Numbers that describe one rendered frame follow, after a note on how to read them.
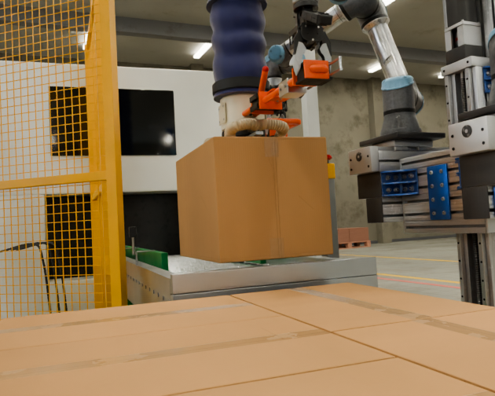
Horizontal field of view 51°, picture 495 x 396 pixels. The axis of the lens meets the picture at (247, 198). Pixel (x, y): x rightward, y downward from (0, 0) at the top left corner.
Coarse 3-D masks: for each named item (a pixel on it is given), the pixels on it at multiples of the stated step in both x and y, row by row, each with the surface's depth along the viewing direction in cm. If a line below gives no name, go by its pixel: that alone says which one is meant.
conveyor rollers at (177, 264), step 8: (168, 256) 362; (176, 256) 355; (184, 256) 348; (168, 264) 281; (176, 264) 282; (184, 264) 275; (192, 264) 276; (200, 264) 269; (208, 264) 270; (216, 264) 263; (224, 264) 263; (232, 264) 256; (240, 264) 257; (248, 264) 250; (256, 264) 250; (264, 264) 243; (272, 264) 244; (176, 272) 228; (184, 272) 229
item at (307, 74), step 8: (304, 64) 138; (312, 64) 139; (304, 72) 138; (312, 72) 139; (320, 72) 140; (328, 72) 141; (296, 80) 146; (304, 80) 141; (312, 80) 142; (320, 80) 142
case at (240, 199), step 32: (192, 160) 189; (224, 160) 163; (256, 160) 166; (288, 160) 170; (320, 160) 174; (192, 192) 191; (224, 192) 162; (256, 192) 166; (288, 192) 169; (320, 192) 173; (192, 224) 193; (224, 224) 161; (256, 224) 165; (288, 224) 169; (320, 224) 172; (192, 256) 195; (224, 256) 161; (256, 256) 164; (288, 256) 168
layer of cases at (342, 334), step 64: (64, 320) 121; (128, 320) 116; (192, 320) 111; (256, 320) 107; (320, 320) 104; (384, 320) 100; (448, 320) 97; (0, 384) 71; (64, 384) 69; (128, 384) 67; (192, 384) 66; (256, 384) 64; (320, 384) 63; (384, 384) 62; (448, 384) 60
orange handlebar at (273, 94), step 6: (312, 66) 138; (318, 66) 138; (324, 66) 138; (324, 72) 140; (288, 84) 152; (270, 90) 165; (276, 90) 160; (270, 96) 165; (276, 96) 163; (264, 102) 171; (276, 102) 172; (246, 114) 188; (258, 114) 189; (282, 120) 209; (288, 120) 210; (294, 120) 211; (300, 120) 213; (294, 126) 218
